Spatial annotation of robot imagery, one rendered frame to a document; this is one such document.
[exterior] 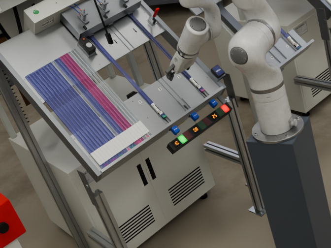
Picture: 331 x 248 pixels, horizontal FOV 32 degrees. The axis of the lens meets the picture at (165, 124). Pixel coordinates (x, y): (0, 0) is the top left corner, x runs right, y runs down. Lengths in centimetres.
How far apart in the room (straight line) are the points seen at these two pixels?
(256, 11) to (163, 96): 65
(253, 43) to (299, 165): 50
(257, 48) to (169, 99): 64
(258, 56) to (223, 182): 139
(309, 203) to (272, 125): 35
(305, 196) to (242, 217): 76
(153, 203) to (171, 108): 61
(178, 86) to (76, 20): 51
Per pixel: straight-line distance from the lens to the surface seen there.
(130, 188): 269
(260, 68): 191
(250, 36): 187
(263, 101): 201
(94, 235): 258
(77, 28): 246
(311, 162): 220
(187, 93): 242
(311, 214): 224
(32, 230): 343
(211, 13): 208
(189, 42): 206
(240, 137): 263
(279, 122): 205
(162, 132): 231
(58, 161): 261
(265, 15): 195
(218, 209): 297
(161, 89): 241
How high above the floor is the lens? 182
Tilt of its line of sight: 28 degrees down
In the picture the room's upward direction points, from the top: 20 degrees counter-clockwise
